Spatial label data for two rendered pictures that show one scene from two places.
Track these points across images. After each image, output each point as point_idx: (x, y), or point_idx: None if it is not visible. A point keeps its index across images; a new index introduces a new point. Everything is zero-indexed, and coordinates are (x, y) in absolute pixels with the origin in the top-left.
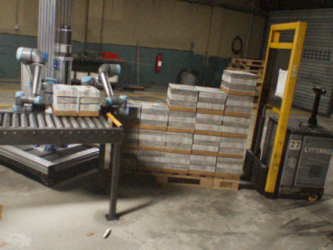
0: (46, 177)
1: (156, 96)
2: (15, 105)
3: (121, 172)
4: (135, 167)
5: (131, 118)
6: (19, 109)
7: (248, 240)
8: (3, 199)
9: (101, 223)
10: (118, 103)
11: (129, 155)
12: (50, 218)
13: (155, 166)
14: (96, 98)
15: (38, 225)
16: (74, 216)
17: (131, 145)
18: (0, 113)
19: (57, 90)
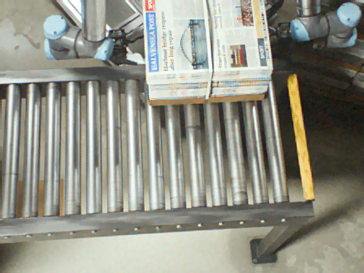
0: (144, 106)
1: None
2: (49, 44)
3: (307, 90)
4: (342, 93)
5: (361, 23)
6: (61, 57)
7: None
8: (63, 155)
9: (240, 270)
10: (329, 35)
11: (335, 75)
12: (147, 240)
13: None
14: (259, 78)
15: (125, 262)
16: (191, 236)
17: (345, 63)
18: (15, 92)
19: (151, 75)
